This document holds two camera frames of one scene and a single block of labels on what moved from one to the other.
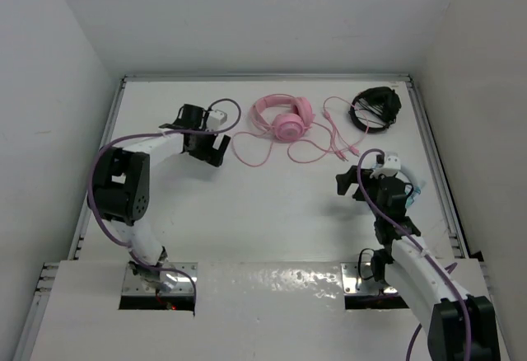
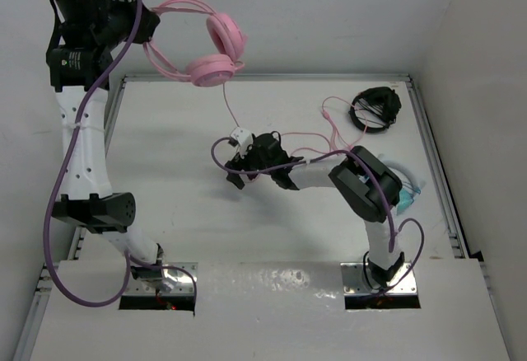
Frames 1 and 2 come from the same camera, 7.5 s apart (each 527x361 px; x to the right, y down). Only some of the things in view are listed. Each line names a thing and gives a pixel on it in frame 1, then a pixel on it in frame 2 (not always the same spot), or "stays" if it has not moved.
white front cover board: x=242 y=311 stays
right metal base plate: x=353 y=284 stays
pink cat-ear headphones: x=288 y=128 to x=205 y=70
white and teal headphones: x=417 y=183 stays
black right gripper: x=344 y=180 to x=239 y=163
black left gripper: x=212 y=156 to x=104 y=0
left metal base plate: x=184 y=286 stays
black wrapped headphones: x=375 y=110 stays
